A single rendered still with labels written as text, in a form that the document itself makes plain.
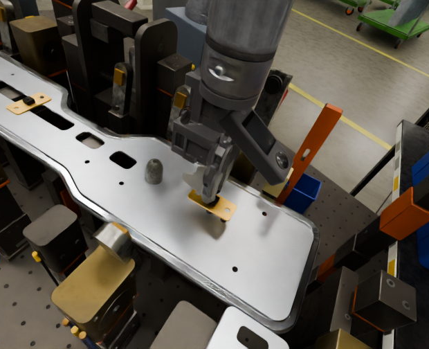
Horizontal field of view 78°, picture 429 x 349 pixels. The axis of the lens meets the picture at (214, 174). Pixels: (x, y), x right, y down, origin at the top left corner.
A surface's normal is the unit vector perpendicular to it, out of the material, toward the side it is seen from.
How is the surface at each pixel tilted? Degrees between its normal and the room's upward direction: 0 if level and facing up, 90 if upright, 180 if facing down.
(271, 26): 89
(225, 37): 90
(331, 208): 0
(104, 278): 0
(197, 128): 1
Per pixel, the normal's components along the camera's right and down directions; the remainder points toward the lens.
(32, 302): 0.19, -0.66
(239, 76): -0.02, 0.73
